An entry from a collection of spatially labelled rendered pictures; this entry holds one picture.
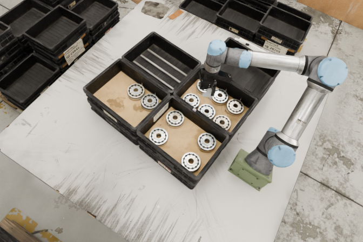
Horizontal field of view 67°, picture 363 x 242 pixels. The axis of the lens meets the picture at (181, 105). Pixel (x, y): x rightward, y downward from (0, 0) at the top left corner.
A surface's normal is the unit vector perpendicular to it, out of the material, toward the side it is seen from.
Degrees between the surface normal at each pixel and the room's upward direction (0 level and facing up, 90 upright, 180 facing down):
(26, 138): 0
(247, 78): 0
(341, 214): 0
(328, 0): 73
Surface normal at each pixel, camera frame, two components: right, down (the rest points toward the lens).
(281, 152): -0.18, 0.35
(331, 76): -0.07, 0.12
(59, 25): 0.08, -0.51
